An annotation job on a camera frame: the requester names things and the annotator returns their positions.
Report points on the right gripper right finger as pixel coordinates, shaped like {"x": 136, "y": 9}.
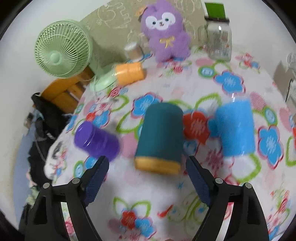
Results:
{"x": 247, "y": 220}

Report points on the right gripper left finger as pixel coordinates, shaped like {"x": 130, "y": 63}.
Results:
{"x": 46, "y": 222}

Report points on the teal cup yellow rim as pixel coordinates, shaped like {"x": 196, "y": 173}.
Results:
{"x": 160, "y": 143}

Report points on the purple plastic cup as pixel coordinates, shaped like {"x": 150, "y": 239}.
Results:
{"x": 96, "y": 142}

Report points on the light blue cup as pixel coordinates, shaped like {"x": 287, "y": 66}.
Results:
{"x": 233, "y": 124}

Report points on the orange plastic cup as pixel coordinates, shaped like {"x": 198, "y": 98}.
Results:
{"x": 129, "y": 73}

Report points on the white folded t-shirt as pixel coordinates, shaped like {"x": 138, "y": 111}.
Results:
{"x": 56, "y": 161}

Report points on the black clothes pile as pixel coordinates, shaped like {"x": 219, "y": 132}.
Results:
{"x": 49, "y": 123}

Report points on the green desk fan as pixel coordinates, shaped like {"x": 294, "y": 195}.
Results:
{"x": 65, "y": 48}

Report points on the cotton swab container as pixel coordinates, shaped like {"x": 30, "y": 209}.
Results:
{"x": 133, "y": 52}

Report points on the beige patterned board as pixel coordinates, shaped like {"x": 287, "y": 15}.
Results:
{"x": 115, "y": 24}

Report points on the glass jar green lid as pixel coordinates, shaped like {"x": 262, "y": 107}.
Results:
{"x": 216, "y": 34}

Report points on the purple plush bunny toy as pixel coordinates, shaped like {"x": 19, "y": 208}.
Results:
{"x": 163, "y": 26}

